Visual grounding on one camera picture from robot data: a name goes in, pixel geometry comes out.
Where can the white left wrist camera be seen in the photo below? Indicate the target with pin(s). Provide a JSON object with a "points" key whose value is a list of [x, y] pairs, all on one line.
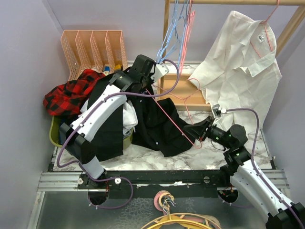
{"points": [[159, 71]]}

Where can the white crumpled shirt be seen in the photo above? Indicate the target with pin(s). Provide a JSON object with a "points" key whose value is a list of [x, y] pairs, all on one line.
{"points": [[122, 121]]}

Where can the blue hanger bundle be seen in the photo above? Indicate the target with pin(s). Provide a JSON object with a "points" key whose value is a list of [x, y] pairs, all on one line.
{"points": [[175, 22]]}

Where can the boxes in organizer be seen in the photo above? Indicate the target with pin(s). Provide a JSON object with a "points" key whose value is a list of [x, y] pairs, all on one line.
{"points": [[108, 69]]}

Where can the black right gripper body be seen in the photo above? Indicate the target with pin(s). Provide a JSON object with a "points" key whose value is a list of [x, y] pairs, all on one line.
{"points": [[218, 134]]}

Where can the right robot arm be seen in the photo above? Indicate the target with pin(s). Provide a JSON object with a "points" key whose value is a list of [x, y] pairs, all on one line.
{"points": [[277, 210]]}

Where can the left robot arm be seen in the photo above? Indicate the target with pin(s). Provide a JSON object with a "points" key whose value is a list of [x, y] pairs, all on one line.
{"points": [[77, 136]]}

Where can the pink hanger holding shirt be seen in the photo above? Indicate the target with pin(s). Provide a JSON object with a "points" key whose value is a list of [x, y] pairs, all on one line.
{"points": [[270, 37]]}

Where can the green laundry basket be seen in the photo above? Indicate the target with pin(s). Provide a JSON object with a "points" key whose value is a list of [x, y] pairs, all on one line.
{"points": [[55, 139]]}

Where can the yellow hanger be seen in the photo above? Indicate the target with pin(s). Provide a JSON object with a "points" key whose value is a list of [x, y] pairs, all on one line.
{"points": [[186, 220]]}

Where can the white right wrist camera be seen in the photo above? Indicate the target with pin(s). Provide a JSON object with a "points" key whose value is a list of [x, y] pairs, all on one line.
{"points": [[218, 112]]}

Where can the pink hanger pile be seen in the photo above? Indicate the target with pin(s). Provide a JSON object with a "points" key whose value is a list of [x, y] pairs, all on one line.
{"points": [[163, 201]]}

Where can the peach file organizer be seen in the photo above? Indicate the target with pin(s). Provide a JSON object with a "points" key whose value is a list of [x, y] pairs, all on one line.
{"points": [[92, 49]]}

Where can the red black plaid shirt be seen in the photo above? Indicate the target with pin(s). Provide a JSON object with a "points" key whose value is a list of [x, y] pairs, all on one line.
{"points": [[66, 100]]}

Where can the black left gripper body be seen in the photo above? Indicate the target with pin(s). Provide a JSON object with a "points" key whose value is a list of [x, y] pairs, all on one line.
{"points": [[147, 81]]}

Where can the white hanging shirt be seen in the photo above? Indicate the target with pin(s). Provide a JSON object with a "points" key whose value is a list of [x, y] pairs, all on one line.
{"points": [[239, 71]]}

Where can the pink wire hanger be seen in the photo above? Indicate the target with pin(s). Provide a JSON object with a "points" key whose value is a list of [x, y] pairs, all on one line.
{"points": [[154, 96]]}

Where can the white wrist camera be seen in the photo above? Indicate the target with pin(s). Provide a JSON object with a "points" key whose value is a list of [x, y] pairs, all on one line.
{"points": [[159, 71], [218, 112]]}

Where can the black mounting rail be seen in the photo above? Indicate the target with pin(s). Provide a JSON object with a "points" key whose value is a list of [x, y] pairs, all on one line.
{"points": [[180, 183]]}

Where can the pink hanger bundle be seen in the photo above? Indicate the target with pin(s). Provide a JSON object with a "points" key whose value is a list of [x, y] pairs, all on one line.
{"points": [[189, 18]]}

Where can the wooden clothes rack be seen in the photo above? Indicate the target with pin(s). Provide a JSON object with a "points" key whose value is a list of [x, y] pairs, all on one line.
{"points": [[184, 88]]}

